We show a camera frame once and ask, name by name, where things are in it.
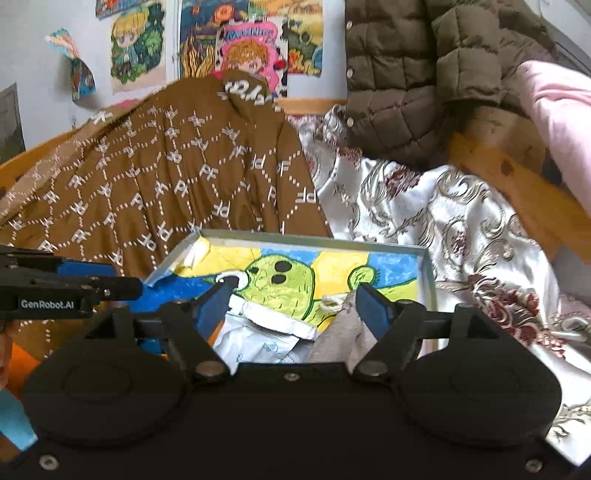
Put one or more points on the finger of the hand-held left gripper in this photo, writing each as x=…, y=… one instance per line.
x=120, y=288
x=85, y=270

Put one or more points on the white blue fabric pouch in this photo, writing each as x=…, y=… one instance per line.
x=272, y=318

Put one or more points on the brown puffer jacket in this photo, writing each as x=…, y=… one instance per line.
x=406, y=69

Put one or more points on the grey door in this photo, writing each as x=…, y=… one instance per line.
x=11, y=124

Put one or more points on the crumpled colourful wall paper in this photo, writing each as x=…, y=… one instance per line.
x=76, y=69

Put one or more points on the red-haired girl wall poster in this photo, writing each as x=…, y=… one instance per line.
x=129, y=7

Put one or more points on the blue orange wall painting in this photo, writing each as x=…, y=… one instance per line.
x=198, y=41

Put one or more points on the green spotted wall painting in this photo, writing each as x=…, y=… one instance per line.
x=304, y=50

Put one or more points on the white plastic packet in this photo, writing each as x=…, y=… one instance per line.
x=258, y=348

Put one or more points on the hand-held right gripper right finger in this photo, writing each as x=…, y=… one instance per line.
x=373, y=309

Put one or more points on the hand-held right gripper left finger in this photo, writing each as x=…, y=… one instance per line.
x=213, y=309

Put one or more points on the blond boy wall poster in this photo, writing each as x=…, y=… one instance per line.
x=136, y=50

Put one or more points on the orange desert wall painting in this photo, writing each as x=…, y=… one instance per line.
x=286, y=7

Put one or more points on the wooden bed frame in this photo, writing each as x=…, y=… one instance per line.
x=318, y=105

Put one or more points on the white floral satin quilt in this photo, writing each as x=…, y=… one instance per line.
x=438, y=221

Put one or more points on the colourful striped blanket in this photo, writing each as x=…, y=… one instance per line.
x=21, y=369

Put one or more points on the painted cardboard box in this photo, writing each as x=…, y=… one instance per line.
x=295, y=272

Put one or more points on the pink folded blanket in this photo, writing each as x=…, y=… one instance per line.
x=563, y=115

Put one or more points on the brown patterned quilt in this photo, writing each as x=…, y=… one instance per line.
x=161, y=175

